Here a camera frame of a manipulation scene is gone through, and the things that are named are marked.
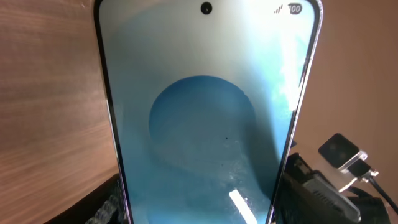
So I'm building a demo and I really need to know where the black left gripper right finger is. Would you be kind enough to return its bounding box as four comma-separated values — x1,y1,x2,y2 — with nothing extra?
274,153,361,224

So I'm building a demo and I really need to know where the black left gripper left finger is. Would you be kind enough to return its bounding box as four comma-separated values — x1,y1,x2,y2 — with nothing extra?
45,174,124,224

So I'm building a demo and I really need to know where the smartphone with blue screen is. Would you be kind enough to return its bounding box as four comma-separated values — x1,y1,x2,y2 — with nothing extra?
93,0,323,223

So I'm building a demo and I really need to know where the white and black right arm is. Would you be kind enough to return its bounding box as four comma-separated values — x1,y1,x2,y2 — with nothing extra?
347,187,391,224

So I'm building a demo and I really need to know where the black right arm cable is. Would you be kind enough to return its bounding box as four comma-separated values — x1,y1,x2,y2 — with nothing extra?
366,177,398,215

